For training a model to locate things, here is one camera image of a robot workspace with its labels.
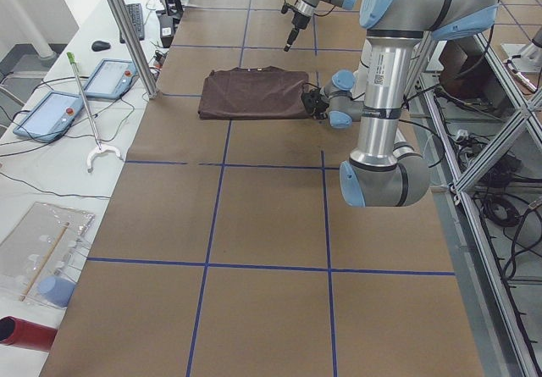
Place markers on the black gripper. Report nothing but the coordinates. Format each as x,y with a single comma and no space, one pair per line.
300,20
317,102

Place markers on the dark brown t-shirt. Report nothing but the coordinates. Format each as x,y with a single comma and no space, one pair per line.
253,94

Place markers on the black keyboard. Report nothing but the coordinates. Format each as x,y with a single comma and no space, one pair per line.
136,16

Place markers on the brown paper table cover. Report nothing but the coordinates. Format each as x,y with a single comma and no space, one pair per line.
227,249

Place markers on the far blue teach pendant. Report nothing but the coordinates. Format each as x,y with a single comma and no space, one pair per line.
110,80

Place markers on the blue teach pendant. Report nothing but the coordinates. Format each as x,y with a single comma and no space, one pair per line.
51,118
110,80

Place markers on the black computer mouse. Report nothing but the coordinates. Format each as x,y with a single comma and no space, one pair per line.
98,46

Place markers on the metal reacher grabber tool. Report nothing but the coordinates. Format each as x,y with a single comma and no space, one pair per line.
100,148

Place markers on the near blue teach pendant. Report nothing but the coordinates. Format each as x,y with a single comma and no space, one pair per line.
51,118

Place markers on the clear plastic bag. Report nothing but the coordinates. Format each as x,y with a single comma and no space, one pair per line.
25,246

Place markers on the blue plastic cup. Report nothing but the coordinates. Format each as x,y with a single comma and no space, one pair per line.
57,290

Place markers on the wooden stick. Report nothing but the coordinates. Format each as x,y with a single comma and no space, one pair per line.
46,257

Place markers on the red cylinder tube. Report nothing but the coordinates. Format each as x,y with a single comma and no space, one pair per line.
22,333

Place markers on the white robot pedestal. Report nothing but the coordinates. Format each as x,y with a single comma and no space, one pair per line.
361,75

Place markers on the aluminium truss frame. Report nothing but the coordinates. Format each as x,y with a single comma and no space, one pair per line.
485,132

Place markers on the aluminium frame post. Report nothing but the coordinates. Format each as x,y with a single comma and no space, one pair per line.
123,21

